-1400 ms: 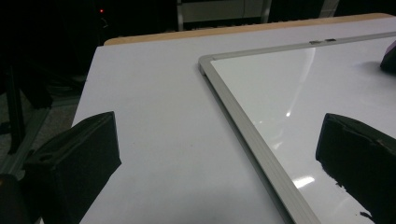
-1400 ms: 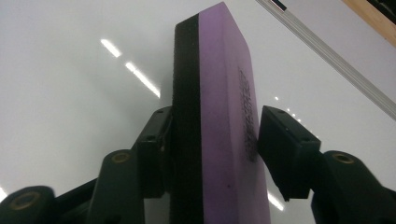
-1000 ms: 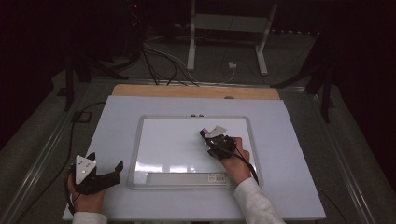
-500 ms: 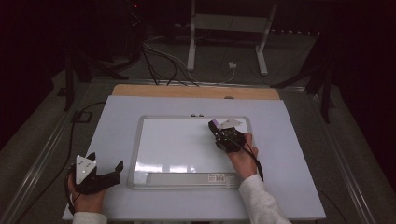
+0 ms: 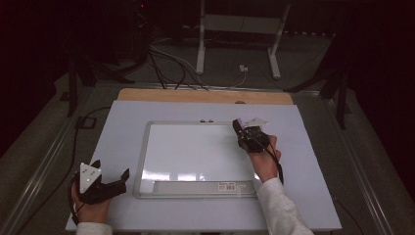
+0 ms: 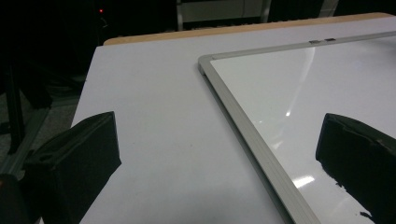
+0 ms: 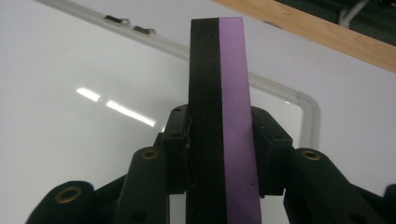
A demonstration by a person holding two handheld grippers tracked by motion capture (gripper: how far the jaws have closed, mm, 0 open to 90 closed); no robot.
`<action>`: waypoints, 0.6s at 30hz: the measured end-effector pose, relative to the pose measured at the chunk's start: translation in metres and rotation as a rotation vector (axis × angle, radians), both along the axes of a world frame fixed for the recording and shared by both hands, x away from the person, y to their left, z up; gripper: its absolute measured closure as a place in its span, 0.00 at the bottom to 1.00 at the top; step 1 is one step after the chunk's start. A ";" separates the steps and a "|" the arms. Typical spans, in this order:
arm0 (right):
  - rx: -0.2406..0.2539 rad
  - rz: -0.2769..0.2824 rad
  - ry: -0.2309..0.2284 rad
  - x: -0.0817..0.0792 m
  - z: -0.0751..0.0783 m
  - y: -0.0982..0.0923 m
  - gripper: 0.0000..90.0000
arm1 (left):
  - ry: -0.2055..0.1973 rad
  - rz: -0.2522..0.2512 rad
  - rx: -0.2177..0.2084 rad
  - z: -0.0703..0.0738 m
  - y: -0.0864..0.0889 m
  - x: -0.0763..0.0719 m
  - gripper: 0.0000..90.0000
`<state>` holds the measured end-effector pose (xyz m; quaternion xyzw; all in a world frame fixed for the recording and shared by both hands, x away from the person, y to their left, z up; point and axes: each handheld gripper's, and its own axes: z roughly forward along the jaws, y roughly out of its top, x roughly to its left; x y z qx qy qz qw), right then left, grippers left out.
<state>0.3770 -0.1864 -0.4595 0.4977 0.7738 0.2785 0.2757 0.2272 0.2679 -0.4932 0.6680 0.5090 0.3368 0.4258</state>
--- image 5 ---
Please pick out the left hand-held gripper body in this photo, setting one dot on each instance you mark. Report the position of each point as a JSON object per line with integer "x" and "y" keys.
{"x": 104, "y": 191}

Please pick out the black square frame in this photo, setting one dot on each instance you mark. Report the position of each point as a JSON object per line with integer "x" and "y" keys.
{"x": 78, "y": 122}

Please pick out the white table cover sheet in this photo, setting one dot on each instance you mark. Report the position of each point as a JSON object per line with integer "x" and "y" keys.
{"x": 124, "y": 130}

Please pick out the black tripod stand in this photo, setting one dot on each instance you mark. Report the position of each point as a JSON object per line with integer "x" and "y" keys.
{"x": 342, "y": 98}
{"x": 72, "y": 88}

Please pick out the metal floor rail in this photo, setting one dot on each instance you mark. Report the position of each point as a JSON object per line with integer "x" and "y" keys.
{"x": 362, "y": 176}
{"x": 42, "y": 169}

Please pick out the dark equipment rack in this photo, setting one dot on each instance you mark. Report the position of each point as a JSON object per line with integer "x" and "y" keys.
{"x": 137, "y": 32}

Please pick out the person's left hand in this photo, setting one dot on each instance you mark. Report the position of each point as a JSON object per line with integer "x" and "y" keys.
{"x": 94, "y": 212}

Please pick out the white whiteboard with metal frame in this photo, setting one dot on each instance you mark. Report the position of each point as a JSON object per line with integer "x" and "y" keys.
{"x": 182, "y": 153}

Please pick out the white metal stand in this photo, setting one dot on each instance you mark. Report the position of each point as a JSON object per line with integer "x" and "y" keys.
{"x": 239, "y": 24}

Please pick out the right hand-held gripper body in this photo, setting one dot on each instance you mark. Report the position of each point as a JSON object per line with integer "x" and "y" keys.
{"x": 254, "y": 138}

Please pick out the power strip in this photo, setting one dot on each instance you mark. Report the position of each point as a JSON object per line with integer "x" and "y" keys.
{"x": 310, "y": 33}

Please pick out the person's right hand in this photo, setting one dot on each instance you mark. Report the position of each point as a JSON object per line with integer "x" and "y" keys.
{"x": 264, "y": 166}

